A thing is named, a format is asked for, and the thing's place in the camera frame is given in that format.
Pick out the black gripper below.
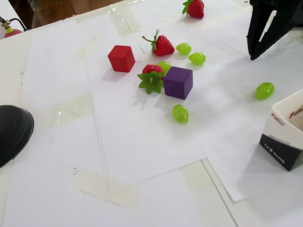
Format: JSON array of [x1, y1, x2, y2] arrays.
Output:
[[246, 0, 294, 60]]

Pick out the red strawberry short stem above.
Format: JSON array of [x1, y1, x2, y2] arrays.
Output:
[[181, 0, 205, 19]]

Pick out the red strawberry long stem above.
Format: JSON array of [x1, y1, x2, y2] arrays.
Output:
[[142, 28, 175, 57]]

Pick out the purple cube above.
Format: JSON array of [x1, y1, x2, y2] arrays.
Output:
[[162, 66, 194, 99]]

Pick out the red strawberry wide leaves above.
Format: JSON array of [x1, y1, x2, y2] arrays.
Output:
[[137, 64, 166, 95]]

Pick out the white and black cardboard box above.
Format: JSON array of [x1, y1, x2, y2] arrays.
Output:
[[259, 88, 303, 172]]

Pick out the green grape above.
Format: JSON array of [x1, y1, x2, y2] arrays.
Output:
[[157, 61, 172, 75], [188, 52, 206, 65], [255, 82, 276, 100], [176, 42, 192, 56], [172, 104, 189, 124]]

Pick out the red cube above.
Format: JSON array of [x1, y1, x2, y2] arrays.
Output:
[[107, 45, 136, 72]]

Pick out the red fire extinguisher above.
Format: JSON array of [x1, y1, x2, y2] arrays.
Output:
[[0, 16, 29, 39]]

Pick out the black round object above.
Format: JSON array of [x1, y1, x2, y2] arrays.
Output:
[[0, 105, 35, 169]]

